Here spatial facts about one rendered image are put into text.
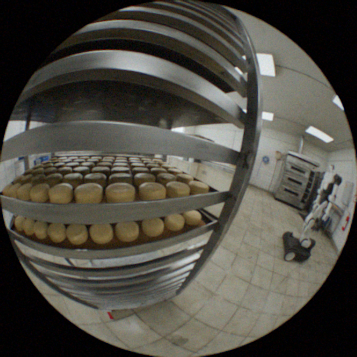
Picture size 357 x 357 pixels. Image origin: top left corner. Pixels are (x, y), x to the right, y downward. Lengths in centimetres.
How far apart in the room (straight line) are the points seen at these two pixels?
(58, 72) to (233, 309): 138
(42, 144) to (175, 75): 17
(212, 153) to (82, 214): 20
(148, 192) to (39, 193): 20
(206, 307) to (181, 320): 24
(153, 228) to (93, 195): 14
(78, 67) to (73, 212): 17
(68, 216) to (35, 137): 10
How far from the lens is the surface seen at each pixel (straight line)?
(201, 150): 15
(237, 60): 34
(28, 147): 17
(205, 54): 22
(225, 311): 119
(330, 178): 199
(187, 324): 108
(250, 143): 23
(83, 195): 18
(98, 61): 15
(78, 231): 25
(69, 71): 16
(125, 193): 17
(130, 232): 23
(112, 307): 94
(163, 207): 15
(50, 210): 17
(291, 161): 488
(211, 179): 172
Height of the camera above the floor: 105
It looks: 17 degrees down
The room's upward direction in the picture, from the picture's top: 10 degrees clockwise
